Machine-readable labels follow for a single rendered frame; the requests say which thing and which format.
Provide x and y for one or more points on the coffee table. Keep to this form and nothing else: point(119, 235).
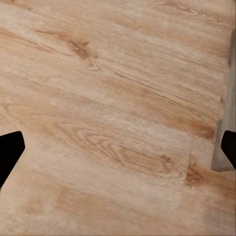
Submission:
point(220, 162)

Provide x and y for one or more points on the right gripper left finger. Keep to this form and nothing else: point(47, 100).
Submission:
point(12, 146)

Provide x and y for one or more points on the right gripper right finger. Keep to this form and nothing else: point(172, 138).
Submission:
point(228, 145)

